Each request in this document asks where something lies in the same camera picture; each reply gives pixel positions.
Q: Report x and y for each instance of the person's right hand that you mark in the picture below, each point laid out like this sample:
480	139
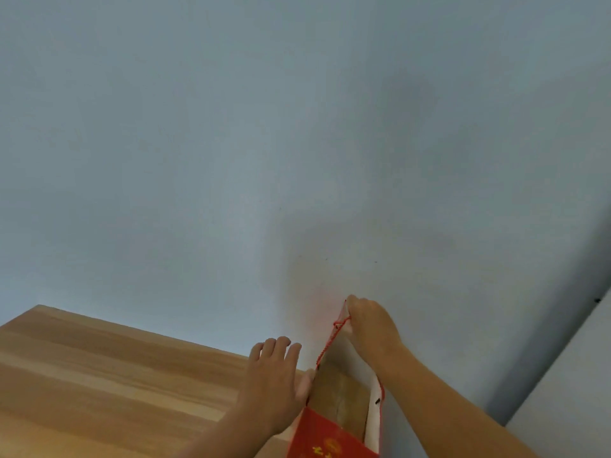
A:
374	331

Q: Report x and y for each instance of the person's left hand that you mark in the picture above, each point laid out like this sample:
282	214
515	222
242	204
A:
269	391

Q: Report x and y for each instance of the person's left little finger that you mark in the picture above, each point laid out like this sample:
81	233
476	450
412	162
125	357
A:
256	353

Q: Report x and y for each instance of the person's right fingers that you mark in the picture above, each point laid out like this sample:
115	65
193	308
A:
357	307

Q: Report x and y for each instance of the person's left thumb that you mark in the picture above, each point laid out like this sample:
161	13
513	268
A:
306	385

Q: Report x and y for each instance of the person's left middle finger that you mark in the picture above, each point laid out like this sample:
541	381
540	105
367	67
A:
282	348

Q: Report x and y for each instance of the red paper gift bag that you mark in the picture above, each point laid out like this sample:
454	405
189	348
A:
329	436

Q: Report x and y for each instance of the person's left forearm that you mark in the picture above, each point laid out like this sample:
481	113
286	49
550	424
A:
229	441

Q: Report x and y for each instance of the person's right forearm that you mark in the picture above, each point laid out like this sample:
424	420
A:
444	410

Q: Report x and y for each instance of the brown cardboard box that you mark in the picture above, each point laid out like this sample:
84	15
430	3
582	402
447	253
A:
339	398

